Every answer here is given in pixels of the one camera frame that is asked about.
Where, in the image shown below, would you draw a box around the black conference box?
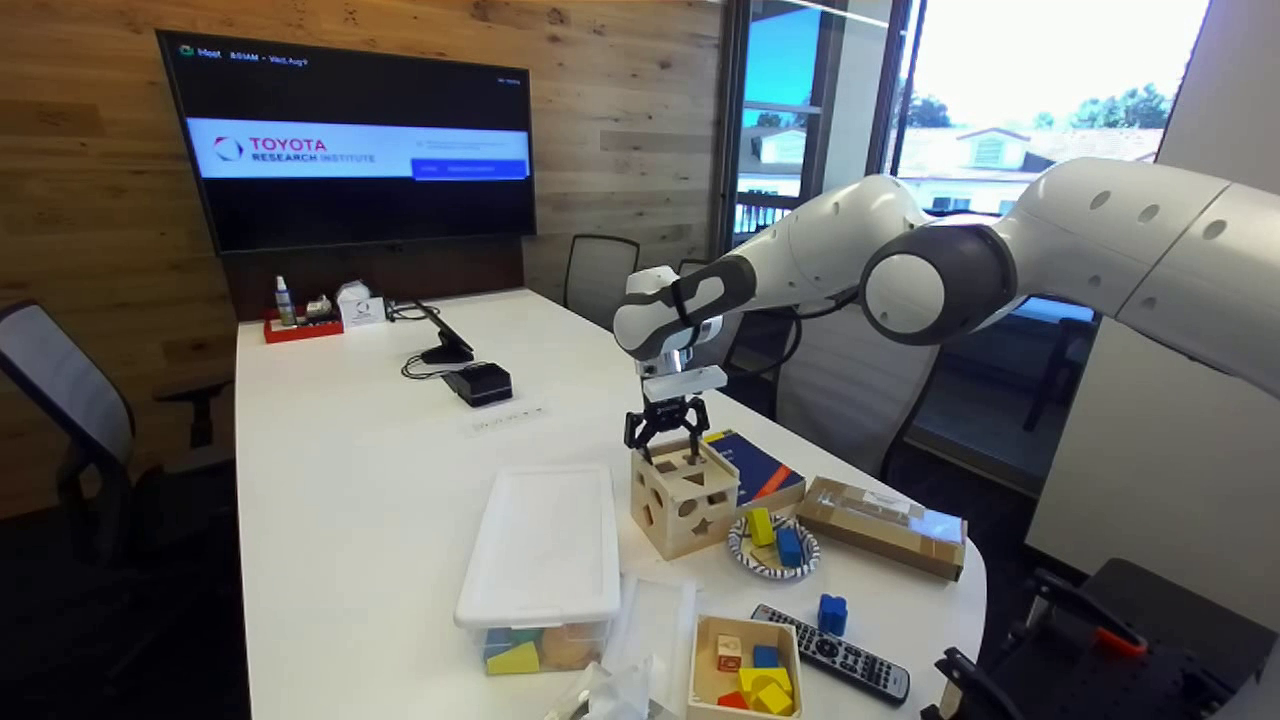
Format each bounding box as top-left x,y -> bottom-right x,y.
440,360 -> 518,414

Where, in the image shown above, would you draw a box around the yellow rectangular block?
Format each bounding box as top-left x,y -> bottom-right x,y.
741,503 -> 781,552

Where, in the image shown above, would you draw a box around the wooden tray of blocks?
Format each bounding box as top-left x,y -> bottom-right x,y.
683,612 -> 808,720

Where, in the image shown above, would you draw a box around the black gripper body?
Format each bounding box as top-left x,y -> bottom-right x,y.
641,388 -> 710,431

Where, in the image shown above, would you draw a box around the black mesh office chair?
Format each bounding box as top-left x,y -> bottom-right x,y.
561,227 -> 645,332

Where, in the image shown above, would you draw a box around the yellow block in bin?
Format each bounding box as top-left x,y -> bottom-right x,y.
482,638 -> 550,682

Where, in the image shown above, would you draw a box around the black office chair orange detail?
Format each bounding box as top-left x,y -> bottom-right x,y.
927,557 -> 1280,720

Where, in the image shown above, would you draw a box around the blue patterned paper plate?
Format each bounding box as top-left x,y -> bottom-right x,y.
725,509 -> 823,588

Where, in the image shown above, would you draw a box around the red desk tray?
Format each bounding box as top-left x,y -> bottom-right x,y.
261,312 -> 349,347

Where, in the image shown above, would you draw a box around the brown cardboard box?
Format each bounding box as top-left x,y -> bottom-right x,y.
794,473 -> 971,586

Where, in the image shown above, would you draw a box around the black angled desk device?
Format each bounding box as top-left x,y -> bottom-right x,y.
400,299 -> 482,373

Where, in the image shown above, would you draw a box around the clear plastic container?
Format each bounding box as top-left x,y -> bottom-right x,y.
572,571 -> 705,720

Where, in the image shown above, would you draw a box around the wooden lid with shape holes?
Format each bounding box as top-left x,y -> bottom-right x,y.
636,437 -> 746,491

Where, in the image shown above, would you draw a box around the blue book with orange stripe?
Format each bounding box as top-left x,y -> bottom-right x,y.
705,426 -> 808,515

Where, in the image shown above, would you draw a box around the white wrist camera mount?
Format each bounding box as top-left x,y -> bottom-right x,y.
641,364 -> 736,405

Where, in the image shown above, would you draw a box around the wooden shape sorter cube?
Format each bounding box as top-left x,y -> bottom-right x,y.
628,437 -> 746,564

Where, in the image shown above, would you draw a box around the black remote control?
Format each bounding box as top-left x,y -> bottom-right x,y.
748,601 -> 917,709

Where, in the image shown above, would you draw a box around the wall mounted tv screen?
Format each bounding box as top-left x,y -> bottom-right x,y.
151,27 -> 540,259

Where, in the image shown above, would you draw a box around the white bin lid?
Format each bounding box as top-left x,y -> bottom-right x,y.
454,460 -> 628,638

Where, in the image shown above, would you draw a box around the yellow blocks in tray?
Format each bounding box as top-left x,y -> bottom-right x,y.
732,666 -> 799,720

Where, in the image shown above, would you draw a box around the clear plastic storage bin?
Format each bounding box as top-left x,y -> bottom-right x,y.
468,612 -> 621,682

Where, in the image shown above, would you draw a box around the white desk organiser object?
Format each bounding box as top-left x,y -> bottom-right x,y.
331,277 -> 394,335

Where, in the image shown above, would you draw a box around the dark framed window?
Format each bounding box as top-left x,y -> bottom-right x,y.
710,0 -> 1218,252

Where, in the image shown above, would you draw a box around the small blue cube block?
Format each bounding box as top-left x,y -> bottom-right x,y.
814,591 -> 853,640

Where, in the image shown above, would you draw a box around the blue rectangular block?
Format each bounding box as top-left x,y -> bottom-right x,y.
773,519 -> 814,571

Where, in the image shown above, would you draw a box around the grey back office chair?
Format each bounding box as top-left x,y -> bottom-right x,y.
0,299 -> 232,582

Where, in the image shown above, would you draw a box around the white robot stand panel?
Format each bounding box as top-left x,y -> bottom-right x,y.
1026,312 -> 1280,634

